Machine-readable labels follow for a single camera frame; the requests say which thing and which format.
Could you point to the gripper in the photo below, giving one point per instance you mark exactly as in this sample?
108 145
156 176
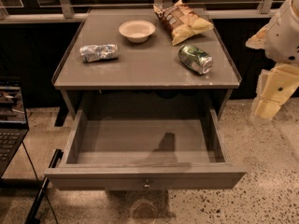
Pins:
284 36

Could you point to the grey top drawer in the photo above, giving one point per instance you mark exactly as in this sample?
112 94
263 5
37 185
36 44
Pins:
122 153

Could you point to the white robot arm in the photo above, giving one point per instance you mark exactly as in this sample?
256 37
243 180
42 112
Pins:
279 38

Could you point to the grey drawer cabinet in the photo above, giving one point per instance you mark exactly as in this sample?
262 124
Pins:
151 65

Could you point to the green soda can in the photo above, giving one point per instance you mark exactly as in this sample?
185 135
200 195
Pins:
195 59

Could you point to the brown yellow chip bag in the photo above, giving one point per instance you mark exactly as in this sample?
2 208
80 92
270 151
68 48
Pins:
181 22

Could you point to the white paper bowl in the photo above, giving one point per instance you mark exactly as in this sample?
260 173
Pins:
137 31

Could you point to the metal window railing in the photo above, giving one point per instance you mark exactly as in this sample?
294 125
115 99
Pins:
67 3

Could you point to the black laptop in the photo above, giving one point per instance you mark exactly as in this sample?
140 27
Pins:
13 120

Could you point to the black stand leg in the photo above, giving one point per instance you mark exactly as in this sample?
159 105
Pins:
41 193

